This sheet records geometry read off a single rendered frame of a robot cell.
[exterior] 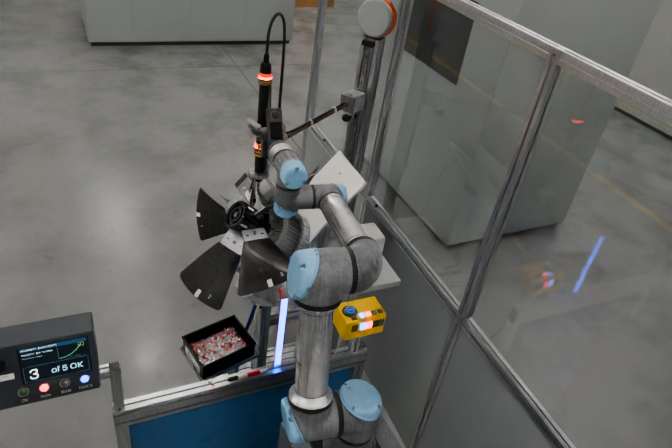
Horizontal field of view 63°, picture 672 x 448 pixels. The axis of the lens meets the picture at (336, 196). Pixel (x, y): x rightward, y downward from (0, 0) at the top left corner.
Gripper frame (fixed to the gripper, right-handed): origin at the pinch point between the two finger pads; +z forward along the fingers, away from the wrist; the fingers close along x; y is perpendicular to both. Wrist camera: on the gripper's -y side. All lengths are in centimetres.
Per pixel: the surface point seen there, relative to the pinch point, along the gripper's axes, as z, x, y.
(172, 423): -38, -37, 96
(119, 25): 542, -8, 141
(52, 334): -39, -67, 41
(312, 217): 7, 26, 50
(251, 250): -9.8, -3.8, 47.9
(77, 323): -36, -61, 42
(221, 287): -4, -13, 69
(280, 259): -17, 5, 48
